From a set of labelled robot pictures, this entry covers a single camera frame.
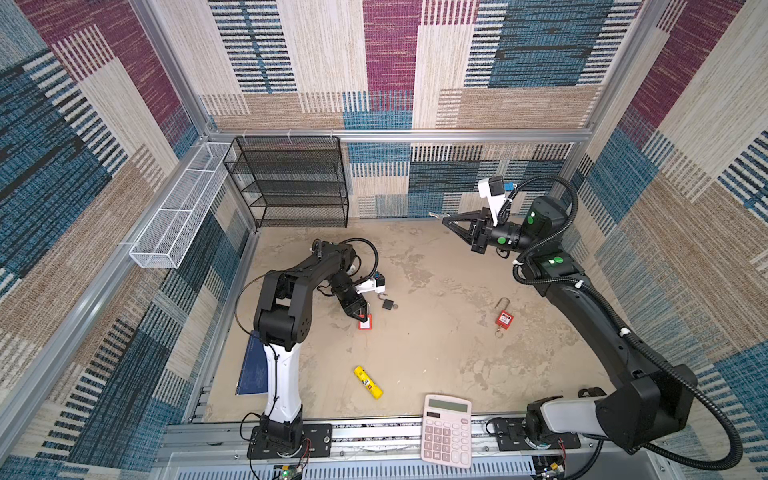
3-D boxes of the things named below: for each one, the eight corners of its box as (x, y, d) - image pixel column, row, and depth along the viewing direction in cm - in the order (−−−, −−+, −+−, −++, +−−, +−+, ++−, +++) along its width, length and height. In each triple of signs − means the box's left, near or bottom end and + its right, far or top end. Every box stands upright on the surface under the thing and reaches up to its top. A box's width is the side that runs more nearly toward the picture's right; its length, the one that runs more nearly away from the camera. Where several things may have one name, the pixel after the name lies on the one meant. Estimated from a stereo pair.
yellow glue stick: (377, 401, 81) (376, 399, 79) (353, 371, 86) (352, 369, 84) (384, 395, 82) (383, 392, 80) (360, 366, 87) (359, 363, 85)
